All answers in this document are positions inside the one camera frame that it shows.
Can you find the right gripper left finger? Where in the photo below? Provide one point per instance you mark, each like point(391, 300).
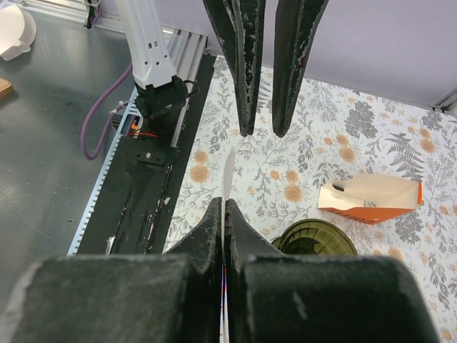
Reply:
point(171, 297)

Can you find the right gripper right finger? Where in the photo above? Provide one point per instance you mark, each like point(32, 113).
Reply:
point(274, 297)

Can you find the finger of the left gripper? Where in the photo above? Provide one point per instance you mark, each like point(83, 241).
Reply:
point(239, 27)
point(295, 28)

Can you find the green glass dripper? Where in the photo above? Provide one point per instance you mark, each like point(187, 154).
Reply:
point(315, 237)

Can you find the orange coffee filter pack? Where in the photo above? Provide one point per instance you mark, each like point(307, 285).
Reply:
point(371, 198)

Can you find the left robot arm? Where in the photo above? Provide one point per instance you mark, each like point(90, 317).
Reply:
point(161, 91)

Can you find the white plastic funnel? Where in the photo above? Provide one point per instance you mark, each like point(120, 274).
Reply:
point(18, 32)

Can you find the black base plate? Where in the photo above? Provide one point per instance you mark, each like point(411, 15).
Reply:
point(134, 209)

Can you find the white slotted cable duct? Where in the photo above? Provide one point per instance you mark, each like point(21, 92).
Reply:
point(91, 203)

